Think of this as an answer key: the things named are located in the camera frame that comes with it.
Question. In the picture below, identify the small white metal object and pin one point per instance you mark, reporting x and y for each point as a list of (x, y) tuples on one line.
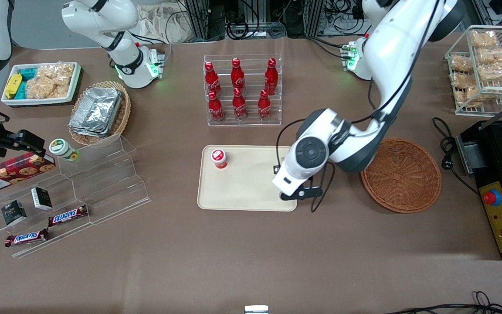
[(256, 310)]

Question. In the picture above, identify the white rectangular snack tray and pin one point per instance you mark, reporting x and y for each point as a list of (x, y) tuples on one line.
[(37, 101)]

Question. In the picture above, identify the clear acrylic step display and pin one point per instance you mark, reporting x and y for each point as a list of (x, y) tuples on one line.
[(103, 183)]

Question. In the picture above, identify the light wicker basket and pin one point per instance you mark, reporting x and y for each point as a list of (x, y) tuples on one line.
[(124, 113)]

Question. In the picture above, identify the red cola bottle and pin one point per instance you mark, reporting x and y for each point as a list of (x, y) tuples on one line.
[(271, 78), (239, 107), (237, 76), (216, 109), (264, 107), (212, 80)]

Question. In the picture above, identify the rice cracker bag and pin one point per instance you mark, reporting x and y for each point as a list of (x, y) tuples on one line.
[(59, 72), (44, 88)]

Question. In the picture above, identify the black cooking appliance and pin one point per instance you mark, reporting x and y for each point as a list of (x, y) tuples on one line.
[(495, 148)]

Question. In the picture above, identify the clear acrylic bottle rack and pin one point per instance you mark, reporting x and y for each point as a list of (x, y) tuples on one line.
[(251, 123)]

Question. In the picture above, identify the aluminium foil tray stack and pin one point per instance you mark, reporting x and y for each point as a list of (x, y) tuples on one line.
[(96, 111)]

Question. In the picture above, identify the brown wicker basket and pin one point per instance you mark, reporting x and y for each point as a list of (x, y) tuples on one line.
[(401, 179)]

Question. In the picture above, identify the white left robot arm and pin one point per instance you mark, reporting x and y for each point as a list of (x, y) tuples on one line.
[(390, 52)]

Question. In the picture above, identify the green lidded yogurt bottle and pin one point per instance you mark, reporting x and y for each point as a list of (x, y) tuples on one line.
[(62, 149)]

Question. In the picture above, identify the snickers chocolate bar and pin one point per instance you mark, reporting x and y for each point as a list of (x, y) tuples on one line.
[(26, 237), (68, 215)]

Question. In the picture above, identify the bagged fried snack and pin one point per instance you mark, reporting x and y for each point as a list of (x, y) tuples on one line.
[(462, 63), (462, 80), (483, 39), (495, 72), (469, 97), (495, 55)]

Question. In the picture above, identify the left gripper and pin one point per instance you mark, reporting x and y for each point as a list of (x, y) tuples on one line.
[(276, 169)]

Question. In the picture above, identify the beige plastic tray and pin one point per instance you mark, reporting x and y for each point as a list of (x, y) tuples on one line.
[(246, 187)]

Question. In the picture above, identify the beige cloth bag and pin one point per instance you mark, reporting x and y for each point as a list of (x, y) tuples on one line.
[(159, 24)]

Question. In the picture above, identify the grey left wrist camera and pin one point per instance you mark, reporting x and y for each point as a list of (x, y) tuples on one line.
[(307, 192)]

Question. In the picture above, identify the red emergency stop button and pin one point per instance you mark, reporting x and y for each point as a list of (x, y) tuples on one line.
[(492, 197)]

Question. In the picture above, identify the red cookie box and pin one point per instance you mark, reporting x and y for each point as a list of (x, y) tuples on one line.
[(11, 172)]

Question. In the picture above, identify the yellow snack packet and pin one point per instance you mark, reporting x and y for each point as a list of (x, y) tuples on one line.
[(13, 85)]

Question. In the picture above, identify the red lidded cup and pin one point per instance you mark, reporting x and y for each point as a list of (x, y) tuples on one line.
[(219, 158)]

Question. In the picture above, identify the teal snack packet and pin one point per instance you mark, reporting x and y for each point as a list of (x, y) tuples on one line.
[(21, 90), (28, 73)]

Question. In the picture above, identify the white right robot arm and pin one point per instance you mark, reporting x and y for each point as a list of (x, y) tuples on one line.
[(125, 56)]

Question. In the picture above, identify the small black box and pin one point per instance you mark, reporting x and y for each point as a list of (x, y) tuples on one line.
[(42, 198), (14, 213)]

